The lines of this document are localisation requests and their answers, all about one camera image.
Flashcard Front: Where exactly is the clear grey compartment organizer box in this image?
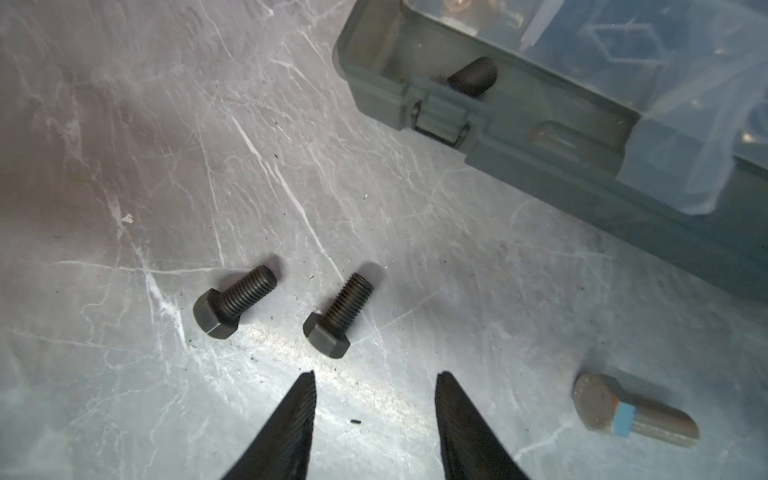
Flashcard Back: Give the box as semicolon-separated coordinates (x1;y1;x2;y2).
333;1;767;300

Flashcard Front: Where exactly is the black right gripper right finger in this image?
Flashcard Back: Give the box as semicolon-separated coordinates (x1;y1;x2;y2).
435;371;529;480

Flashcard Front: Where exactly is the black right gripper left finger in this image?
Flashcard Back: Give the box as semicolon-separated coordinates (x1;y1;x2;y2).
223;371;317;479

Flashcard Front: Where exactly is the large black hex bolt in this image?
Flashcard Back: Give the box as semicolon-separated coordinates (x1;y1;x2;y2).
447;57;498;98

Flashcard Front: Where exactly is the small silver hex bolt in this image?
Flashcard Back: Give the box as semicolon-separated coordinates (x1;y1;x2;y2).
572;373;700;448

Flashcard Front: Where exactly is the black threaded bolt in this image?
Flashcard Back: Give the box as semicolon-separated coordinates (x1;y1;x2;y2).
193;265;277;340

